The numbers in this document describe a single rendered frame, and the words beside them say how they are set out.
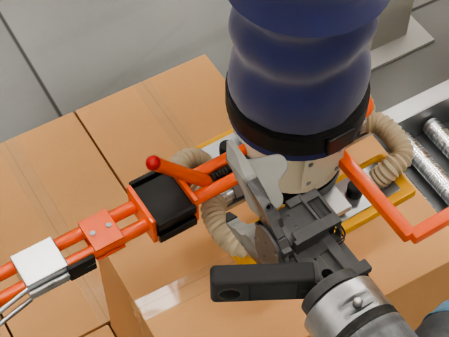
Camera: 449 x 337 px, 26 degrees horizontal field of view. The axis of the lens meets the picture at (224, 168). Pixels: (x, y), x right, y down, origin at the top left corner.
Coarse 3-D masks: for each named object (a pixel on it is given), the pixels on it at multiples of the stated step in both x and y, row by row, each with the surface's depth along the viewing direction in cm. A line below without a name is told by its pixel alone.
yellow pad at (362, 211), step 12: (384, 156) 173; (348, 180) 170; (396, 180) 170; (348, 192) 167; (360, 192) 166; (384, 192) 168; (396, 192) 169; (408, 192) 169; (360, 204) 167; (396, 204) 168; (348, 216) 165; (360, 216) 166; (372, 216) 166; (348, 228) 165
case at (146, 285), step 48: (144, 240) 185; (192, 240) 185; (384, 240) 185; (432, 240) 185; (144, 288) 179; (192, 288) 179; (384, 288) 179; (432, 288) 188; (144, 336) 182; (192, 336) 173; (240, 336) 173; (288, 336) 173
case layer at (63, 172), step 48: (144, 96) 258; (192, 96) 258; (0, 144) 248; (48, 144) 248; (96, 144) 249; (144, 144) 248; (192, 144) 248; (0, 192) 240; (48, 192) 240; (96, 192) 240; (0, 240) 232; (0, 288) 224; (96, 288) 224; (0, 336) 217; (48, 336) 217; (96, 336) 217
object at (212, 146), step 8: (232, 128) 177; (216, 136) 176; (224, 136) 176; (232, 136) 175; (200, 144) 175; (208, 144) 175; (216, 144) 174; (224, 144) 171; (240, 144) 174; (208, 152) 173; (216, 152) 173
